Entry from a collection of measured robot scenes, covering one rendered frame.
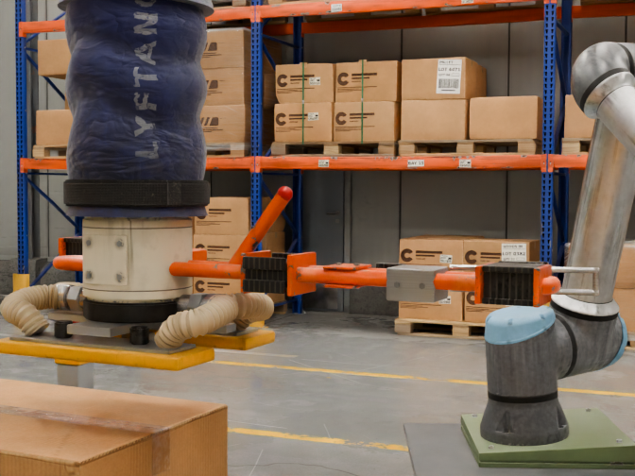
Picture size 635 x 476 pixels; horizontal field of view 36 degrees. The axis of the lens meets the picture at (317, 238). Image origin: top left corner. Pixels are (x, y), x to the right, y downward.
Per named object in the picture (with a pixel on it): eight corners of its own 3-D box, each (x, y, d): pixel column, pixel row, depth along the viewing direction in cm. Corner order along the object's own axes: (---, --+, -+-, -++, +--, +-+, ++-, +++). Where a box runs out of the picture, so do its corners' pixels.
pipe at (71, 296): (-1, 328, 151) (-2, 291, 151) (100, 310, 174) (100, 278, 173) (185, 344, 137) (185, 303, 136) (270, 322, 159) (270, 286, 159)
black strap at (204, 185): (32, 205, 149) (31, 178, 149) (124, 203, 170) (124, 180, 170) (156, 208, 139) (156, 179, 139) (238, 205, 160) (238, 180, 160)
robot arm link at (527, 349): (471, 389, 216) (468, 310, 215) (528, 377, 225) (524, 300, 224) (522, 400, 203) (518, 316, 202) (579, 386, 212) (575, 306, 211)
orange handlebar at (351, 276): (-6, 271, 163) (-6, 249, 163) (107, 260, 191) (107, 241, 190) (555, 301, 124) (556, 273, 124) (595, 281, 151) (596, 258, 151)
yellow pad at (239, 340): (71, 336, 167) (71, 307, 166) (108, 329, 176) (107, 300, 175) (246, 351, 152) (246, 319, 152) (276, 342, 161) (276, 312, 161)
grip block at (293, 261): (237, 294, 142) (237, 253, 141) (268, 287, 150) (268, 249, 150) (288, 297, 138) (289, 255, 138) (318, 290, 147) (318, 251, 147)
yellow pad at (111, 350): (-10, 352, 150) (-10, 320, 149) (35, 344, 159) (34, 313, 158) (178, 372, 135) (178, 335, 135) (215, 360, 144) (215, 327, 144)
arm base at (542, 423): (470, 426, 223) (468, 383, 222) (550, 418, 225) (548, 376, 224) (495, 450, 204) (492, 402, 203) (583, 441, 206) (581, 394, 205)
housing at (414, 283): (384, 300, 133) (385, 267, 133) (402, 296, 140) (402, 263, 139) (433, 303, 130) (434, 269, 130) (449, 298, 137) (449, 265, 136)
